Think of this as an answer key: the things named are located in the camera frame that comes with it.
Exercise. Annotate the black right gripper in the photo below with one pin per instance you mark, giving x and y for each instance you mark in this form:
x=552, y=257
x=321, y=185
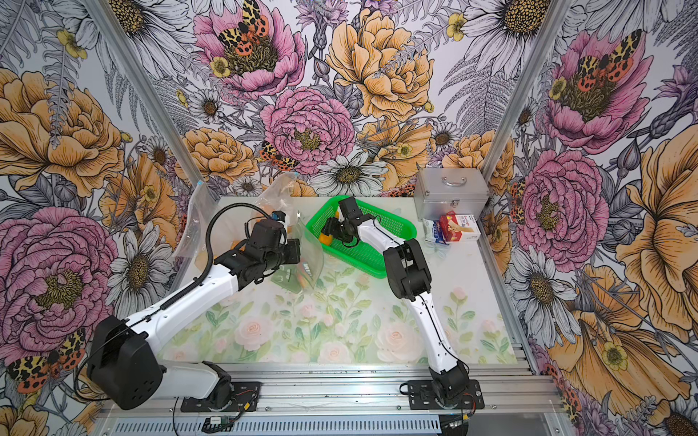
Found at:
x=330, y=227

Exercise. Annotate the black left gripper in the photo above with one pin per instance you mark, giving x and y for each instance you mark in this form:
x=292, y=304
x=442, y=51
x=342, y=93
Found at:
x=292, y=246

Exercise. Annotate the yellow wrinkled mango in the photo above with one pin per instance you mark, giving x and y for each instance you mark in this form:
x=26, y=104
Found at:
x=325, y=239

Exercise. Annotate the clear zip-top bag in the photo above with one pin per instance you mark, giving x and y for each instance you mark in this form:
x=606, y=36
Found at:
x=228, y=229
x=279, y=197
x=311, y=261

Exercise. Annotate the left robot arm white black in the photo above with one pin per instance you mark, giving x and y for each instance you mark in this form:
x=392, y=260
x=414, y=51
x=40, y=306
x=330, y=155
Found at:
x=124, y=361

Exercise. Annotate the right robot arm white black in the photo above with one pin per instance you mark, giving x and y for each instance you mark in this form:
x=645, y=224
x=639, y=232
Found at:
x=410, y=279

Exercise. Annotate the green plastic basket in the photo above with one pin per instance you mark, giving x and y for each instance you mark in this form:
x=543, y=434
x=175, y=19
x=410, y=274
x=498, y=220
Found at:
x=385, y=231

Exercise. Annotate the blue white small packet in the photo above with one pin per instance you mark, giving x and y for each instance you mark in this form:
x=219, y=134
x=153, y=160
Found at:
x=433, y=232

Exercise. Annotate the silver metal case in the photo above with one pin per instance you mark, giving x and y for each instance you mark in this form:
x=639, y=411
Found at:
x=442, y=190

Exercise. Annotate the red white snack box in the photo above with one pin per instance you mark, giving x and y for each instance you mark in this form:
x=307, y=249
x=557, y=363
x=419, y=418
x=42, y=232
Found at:
x=459, y=228

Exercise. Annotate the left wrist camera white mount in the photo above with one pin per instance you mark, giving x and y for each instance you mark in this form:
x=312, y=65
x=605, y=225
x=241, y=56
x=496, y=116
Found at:
x=279, y=216

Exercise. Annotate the aluminium front rail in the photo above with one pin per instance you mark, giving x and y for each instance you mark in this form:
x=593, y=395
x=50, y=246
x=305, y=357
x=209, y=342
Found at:
x=338, y=389

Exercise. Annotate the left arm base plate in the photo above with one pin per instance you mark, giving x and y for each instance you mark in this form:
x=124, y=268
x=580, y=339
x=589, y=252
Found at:
x=233, y=397

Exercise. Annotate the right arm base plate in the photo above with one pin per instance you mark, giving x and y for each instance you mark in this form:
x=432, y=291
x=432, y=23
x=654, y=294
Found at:
x=422, y=397

